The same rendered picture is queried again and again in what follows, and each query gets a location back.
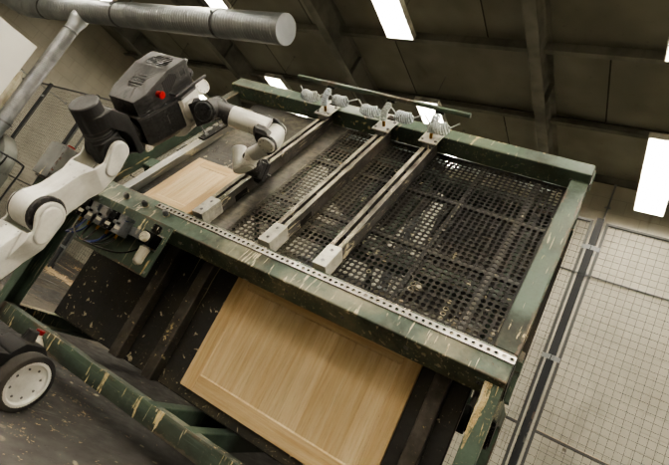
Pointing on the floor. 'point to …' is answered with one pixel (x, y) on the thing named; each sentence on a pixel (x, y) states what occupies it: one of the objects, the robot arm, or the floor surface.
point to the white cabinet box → (12, 53)
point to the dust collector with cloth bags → (8, 136)
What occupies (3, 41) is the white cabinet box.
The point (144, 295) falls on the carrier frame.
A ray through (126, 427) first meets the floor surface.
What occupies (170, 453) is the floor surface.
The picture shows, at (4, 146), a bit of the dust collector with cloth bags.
